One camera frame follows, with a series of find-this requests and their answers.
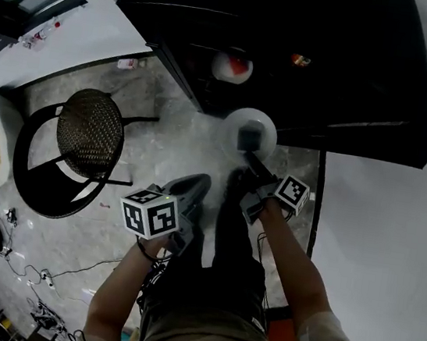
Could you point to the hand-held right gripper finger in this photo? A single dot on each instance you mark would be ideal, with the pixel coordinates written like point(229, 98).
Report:
point(262, 174)

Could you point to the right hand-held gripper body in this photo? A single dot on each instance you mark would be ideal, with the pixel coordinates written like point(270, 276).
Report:
point(292, 194)

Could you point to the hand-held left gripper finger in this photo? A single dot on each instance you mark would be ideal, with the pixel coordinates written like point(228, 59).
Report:
point(178, 184)
point(202, 197)

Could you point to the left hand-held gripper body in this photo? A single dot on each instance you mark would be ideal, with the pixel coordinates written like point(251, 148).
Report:
point(148, 215)

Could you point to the black cube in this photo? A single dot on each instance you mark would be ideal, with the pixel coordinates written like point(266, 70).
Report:
point(250, 135)

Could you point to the black mini fridge cabinet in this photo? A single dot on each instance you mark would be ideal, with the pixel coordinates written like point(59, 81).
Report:
point(335, 33)

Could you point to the person's right forearm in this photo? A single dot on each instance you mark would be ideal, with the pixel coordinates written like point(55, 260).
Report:
point(294, 271)

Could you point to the person's left forearm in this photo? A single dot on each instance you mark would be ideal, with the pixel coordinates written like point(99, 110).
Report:
point(121, 294)

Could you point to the black shoe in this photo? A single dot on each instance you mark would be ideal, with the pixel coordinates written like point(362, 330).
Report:
point(237, 185)

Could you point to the small red scrap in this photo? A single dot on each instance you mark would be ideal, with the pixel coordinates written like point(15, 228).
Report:
point(104, 205)

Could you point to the black trousers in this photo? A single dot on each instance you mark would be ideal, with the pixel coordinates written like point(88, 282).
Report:
point(233, 255)

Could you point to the black wicker chair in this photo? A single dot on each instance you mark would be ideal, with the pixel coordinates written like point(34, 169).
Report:
point(90, 133)

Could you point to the red food slice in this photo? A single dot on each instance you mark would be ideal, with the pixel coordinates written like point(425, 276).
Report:
point(239, 66)

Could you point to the white plate with red food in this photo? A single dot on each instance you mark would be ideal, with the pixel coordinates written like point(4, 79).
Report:
point(221, 70)

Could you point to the white power strip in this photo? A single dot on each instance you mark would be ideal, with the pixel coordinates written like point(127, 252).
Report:
point(47, 278)

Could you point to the white red small carton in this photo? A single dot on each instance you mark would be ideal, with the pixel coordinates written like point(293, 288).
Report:
point(128, 64)

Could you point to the small black gadget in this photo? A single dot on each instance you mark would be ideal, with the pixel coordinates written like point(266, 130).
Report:
point(11, 217)

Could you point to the orange seat stool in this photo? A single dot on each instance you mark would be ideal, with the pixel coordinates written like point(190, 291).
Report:
point(282, 337)

